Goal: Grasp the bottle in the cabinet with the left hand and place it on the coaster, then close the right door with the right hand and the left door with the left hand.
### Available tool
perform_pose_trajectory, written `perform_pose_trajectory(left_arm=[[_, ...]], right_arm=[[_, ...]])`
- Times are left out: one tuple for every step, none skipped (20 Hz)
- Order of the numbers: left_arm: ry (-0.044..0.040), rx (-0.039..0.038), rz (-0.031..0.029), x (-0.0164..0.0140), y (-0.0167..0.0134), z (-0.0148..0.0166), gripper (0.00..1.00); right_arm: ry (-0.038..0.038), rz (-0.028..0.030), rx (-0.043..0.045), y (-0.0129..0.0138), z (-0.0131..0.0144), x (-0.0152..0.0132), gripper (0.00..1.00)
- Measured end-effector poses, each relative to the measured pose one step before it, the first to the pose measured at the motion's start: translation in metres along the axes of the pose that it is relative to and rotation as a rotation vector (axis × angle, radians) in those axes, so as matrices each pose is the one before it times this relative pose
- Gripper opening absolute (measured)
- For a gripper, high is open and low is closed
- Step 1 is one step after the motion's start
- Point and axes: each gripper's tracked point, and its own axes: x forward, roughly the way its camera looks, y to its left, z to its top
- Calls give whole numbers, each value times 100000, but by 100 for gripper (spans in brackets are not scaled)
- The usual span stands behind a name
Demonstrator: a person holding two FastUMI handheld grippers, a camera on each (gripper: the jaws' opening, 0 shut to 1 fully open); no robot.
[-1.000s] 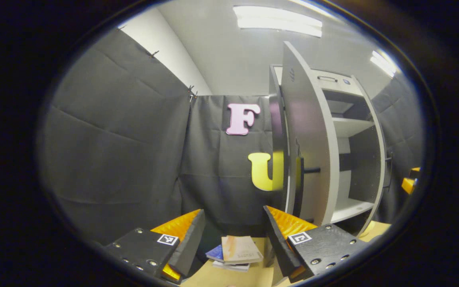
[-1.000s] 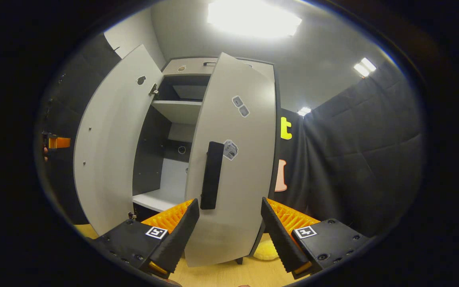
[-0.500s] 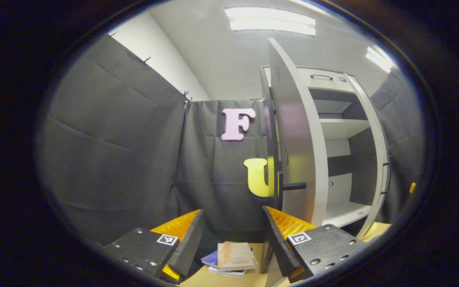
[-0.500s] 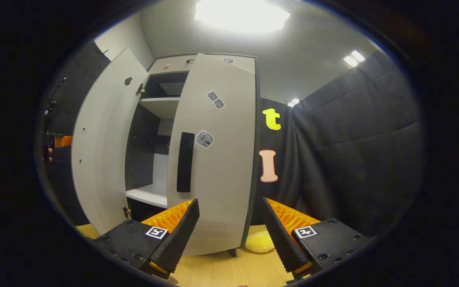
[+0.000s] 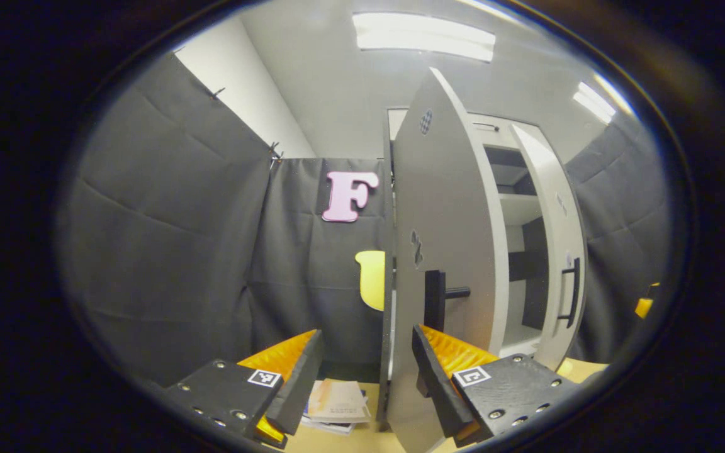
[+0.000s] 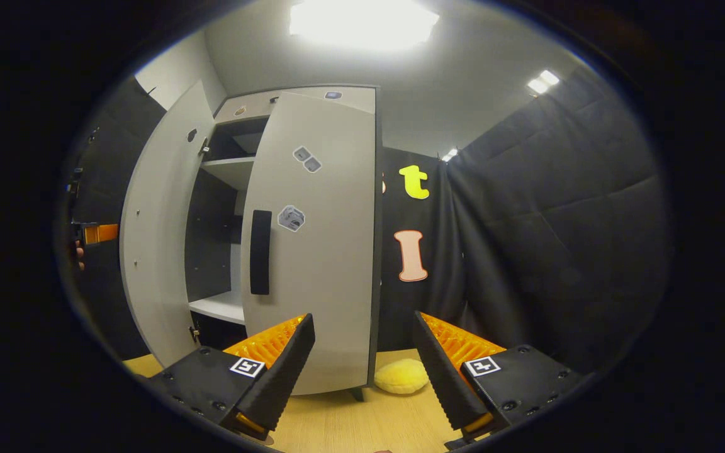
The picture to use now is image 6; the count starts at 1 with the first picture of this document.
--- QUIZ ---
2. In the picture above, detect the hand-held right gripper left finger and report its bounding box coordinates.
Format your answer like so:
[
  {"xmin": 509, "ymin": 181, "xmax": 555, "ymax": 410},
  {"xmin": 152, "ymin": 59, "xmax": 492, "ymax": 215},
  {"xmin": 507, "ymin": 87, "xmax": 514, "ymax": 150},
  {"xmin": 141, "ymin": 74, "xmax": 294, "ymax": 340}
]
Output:
[{"xmin": 147, "ymin": 313, "xmax": 317, "ymax": 441}]

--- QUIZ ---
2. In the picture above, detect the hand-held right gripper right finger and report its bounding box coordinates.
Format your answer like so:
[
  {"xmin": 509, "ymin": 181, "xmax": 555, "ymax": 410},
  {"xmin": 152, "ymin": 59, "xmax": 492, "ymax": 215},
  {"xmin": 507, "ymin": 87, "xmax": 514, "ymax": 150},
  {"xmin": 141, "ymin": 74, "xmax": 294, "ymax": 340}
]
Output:
[{"xmin": 412, "ymin": 310, "xmax": 583, "ymax": 442}]

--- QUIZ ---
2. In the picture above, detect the grey cabinet door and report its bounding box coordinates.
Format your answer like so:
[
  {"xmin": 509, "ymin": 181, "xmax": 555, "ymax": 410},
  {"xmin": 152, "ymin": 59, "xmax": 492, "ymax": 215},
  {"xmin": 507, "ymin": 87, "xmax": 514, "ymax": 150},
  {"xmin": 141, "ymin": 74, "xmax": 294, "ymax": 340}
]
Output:
[
  {"xmin": 240, "ymin": 91, "xmax": 381, "ymax": 397},
  {"xmin": 119, "ymin": 80, "xmax": 217, "ymax": 369}
]

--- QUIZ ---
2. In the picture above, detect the white cabinet shelf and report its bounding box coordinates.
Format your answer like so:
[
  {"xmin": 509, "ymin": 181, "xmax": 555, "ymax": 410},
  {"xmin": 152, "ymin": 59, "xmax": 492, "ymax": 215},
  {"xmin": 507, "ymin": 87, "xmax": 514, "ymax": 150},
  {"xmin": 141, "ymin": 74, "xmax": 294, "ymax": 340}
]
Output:
[
  {"xmin": 201, "ymin": 156, "xmax": 256, "ymax": 191},
  {"xmin": 188, "ymin": 291, "xmax": 247, "ymax": 325}
]

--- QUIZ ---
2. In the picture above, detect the grey open cabinet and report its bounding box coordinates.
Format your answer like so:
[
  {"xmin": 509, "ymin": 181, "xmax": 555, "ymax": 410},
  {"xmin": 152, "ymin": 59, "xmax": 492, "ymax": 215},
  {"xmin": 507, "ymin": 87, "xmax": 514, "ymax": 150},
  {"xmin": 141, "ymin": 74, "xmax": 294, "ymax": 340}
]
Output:
[{"xmin": 185, "ymin": 85, "xmax": 383, "ymax": 403}]

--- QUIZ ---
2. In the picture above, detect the grey cabinet drawer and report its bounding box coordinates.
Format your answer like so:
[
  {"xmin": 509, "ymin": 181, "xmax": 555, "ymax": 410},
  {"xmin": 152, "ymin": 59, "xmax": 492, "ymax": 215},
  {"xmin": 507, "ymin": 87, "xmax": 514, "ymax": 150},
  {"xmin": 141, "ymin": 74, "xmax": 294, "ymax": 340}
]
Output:
[{"xmin": 215, "ymin": 86, "xmax": 377, "ymax": 123}]

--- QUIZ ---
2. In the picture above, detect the yellow plush fruit toy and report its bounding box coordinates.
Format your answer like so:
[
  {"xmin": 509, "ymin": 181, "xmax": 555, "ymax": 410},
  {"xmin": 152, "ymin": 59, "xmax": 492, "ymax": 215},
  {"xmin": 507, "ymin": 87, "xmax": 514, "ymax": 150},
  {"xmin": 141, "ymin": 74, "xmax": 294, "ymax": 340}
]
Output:
[{"xmin": 373, "ymin": 359, "xmax": 429, "ymax": 395}]

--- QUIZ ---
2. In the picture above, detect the black backdrop cloth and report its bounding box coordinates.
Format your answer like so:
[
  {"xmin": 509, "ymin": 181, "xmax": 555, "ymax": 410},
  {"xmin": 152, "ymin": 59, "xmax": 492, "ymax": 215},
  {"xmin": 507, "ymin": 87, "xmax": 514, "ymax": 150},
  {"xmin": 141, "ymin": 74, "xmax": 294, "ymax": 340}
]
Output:
[
  {"xmin": 60, "ymin": 75, "xmax": 168, "ymax": 359},
  {"xmin": 378, "ymin": 63, "xmax": 675, "ymax": 378}
]

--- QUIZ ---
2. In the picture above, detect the large ceiling light panel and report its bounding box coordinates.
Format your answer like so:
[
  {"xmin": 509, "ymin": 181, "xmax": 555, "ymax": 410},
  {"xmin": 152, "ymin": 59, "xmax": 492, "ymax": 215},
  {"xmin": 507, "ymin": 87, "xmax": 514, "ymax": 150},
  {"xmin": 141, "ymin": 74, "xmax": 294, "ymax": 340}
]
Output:
[{"xmin": 288, "ymin": 0, "xmax": 440, "ymax": 52}]

